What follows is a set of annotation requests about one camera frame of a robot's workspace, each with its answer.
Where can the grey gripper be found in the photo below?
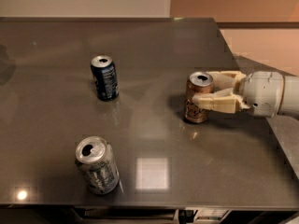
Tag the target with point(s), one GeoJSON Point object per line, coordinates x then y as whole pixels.
{"type": "Point", "coordinates": [263, 92]}

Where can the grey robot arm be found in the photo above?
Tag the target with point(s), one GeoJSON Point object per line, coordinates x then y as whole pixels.
{"type": "Point", "coordinates": [289, 104]}

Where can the blue soda can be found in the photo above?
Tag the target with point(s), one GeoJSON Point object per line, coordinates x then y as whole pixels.
{"type": "Point", "coordinates": [105, 77]}

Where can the silver soda can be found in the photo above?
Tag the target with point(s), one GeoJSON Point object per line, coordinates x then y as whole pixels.
{"type": "Point", "coordinates": [95, 160]}

